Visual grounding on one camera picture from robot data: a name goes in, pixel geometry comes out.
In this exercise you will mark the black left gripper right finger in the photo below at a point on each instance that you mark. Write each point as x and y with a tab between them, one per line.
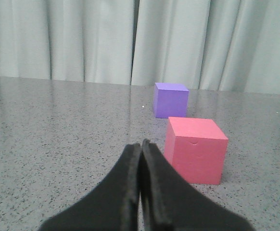
169	203

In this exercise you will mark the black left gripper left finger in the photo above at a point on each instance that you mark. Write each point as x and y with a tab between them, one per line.
111	206

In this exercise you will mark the pink foam cube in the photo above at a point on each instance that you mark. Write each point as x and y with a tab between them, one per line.
196	149

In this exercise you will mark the purple foam cube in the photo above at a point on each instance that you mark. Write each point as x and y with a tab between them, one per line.
170	100

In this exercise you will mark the pale grey curtain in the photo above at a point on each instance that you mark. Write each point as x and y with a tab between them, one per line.
204	44

